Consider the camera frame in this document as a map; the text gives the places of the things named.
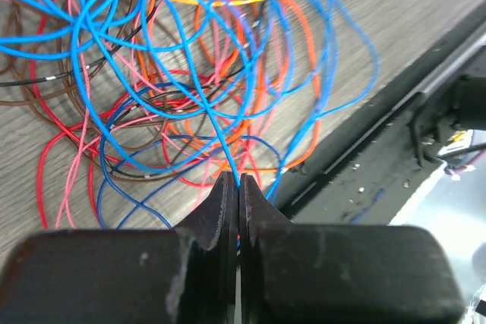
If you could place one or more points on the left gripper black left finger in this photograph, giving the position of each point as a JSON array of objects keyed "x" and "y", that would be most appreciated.
[{"x": 186, "y": 274}]

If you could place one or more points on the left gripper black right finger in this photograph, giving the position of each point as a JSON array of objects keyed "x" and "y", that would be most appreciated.
[{"x": 312, "y": 273}]

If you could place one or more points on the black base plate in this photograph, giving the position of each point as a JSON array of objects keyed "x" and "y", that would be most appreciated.
[{"x": 371, "y": 165}]

